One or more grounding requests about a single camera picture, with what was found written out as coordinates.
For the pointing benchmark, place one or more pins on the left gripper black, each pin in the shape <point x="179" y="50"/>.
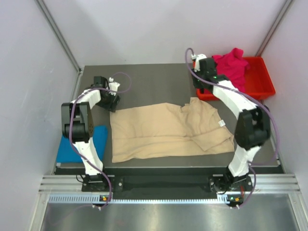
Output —
<point x="111" y="107"/>

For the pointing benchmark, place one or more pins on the beige t shirt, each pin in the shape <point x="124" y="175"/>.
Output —
<point x="165" y="129"/>

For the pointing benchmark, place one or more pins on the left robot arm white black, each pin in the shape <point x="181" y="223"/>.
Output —
<point x="77" y="120"/>

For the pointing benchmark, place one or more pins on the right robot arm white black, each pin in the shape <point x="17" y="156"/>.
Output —
<point x="253" y="123"/>

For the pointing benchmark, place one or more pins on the folded blue t shirt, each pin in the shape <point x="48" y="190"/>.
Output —
<point x="67" y="155"/>

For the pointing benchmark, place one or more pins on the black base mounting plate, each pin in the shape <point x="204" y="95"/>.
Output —
<point x="208" y="179"/>

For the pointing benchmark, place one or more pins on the pink t shirt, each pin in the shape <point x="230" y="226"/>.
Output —
<point x="233" y="66"/>

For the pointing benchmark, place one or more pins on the red plastic bin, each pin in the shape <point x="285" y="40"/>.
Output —
<point x="257" y="80"/>

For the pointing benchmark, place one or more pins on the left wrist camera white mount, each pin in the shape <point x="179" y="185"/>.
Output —
<point x="113" y="86"/>

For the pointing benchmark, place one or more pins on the aluminium frame rail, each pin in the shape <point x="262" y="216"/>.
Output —
<point x="60" y="184"/>

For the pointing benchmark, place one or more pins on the grey slotted cable duct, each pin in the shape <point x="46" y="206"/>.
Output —
<point x="100" y="199"/>

